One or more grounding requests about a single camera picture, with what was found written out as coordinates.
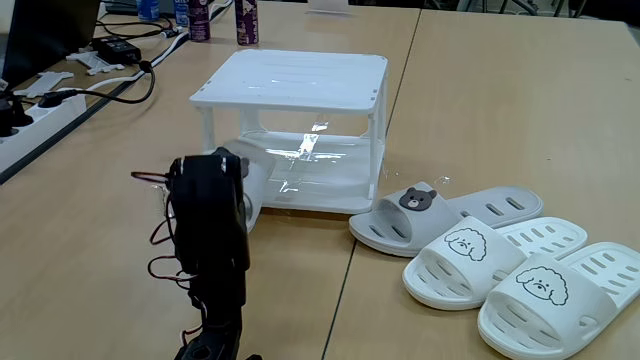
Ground grey bear slipper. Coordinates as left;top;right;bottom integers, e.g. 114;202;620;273
348;181;545;259

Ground white dog slipper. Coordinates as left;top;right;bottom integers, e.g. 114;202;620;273
477;241;640;360
402;215;589;311

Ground white two-shelf shoe rack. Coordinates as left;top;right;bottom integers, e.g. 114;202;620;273
189;48;390;216

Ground white plastic rack part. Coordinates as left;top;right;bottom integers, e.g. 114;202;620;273
65;49;126;77
13;70;75;99

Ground clear tape scraps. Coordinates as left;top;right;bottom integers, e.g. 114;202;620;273
379;164;454;187

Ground purple drink can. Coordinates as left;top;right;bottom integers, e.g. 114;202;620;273
187;0;212;43
234;0;260;47

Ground blue labelled bottle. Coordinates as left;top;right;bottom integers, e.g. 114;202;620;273
173;0;191;28
136;0;161;22

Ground black power adapter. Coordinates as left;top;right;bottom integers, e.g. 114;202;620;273
91;35;143;66

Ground white power strip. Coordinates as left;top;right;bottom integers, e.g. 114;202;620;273
0;92;88;174

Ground black monitor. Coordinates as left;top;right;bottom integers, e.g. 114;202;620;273
2;0;102;91

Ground black plug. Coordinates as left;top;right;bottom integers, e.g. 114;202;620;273
0;92;35;139

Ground black power cable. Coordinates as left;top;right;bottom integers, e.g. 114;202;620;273
38;59;157;109

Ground white cable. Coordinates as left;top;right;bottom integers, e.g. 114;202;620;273
59;0;235;94

